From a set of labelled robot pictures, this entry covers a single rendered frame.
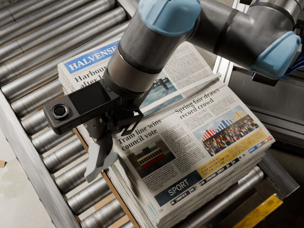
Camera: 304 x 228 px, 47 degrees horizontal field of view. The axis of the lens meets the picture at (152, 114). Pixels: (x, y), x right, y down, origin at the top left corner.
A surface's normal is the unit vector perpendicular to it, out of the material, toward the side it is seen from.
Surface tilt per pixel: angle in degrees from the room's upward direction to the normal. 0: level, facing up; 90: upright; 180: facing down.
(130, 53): 56
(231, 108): 9
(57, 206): 0
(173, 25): 70
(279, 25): 34
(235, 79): 0
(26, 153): 0
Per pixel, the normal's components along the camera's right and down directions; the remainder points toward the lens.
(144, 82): 0.37, 0.75
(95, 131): -0.68, 0.14
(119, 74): -0.46, 0.38
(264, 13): -0.38, -0.33
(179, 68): 0.19, -0.44
